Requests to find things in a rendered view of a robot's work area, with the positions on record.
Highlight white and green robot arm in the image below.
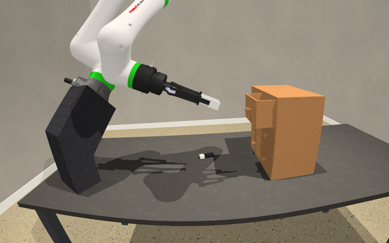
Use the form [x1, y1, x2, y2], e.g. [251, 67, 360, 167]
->
[64, 0, 171, 102]

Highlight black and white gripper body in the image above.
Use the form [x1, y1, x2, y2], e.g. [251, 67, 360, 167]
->
[150, 72, 179, 95]

